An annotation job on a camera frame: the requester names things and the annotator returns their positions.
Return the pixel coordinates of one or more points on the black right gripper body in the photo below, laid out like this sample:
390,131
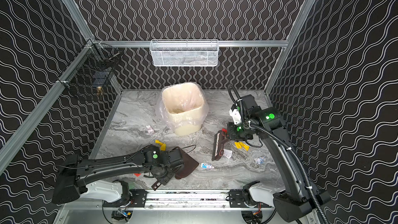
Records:
231,132

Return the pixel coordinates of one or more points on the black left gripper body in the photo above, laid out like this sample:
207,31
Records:
162,176

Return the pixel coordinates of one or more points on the brown plastic dustpan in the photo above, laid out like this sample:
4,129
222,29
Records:
186,165

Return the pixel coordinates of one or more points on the brown cartoon-face hand broom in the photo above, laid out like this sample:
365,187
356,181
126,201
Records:
220,140

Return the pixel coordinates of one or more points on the clear plastic bin liner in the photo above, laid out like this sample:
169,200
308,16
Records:
183,109

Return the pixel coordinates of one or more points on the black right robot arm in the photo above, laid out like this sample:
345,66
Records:
300,196

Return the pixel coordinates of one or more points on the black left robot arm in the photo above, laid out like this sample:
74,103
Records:
80,178

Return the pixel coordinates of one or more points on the yellow paper scrap right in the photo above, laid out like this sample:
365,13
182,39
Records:
241,145

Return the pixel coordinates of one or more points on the yellow paper scrap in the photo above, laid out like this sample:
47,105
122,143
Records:
241,145
162,145

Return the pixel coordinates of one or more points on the yellow paper scrap centre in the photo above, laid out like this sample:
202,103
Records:
162,145

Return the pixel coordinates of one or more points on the white printed paper scrap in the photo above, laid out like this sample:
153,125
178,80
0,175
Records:
227,153

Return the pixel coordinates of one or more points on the blue white wrapper scrap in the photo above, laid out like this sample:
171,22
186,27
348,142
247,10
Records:
207,166

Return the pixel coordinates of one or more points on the clear blue wrapper right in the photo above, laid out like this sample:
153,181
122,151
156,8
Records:
260,160

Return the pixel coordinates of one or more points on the pink white scrap near bin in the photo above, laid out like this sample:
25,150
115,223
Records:
150,130

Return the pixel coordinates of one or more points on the small brass bell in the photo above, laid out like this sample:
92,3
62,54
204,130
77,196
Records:
99,91

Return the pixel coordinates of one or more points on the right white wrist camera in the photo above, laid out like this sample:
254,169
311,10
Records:
235,114

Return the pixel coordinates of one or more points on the white wire wall basket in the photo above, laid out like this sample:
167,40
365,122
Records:
184,52

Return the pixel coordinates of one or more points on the black wire wall basket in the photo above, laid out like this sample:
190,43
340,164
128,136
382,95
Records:
96,69

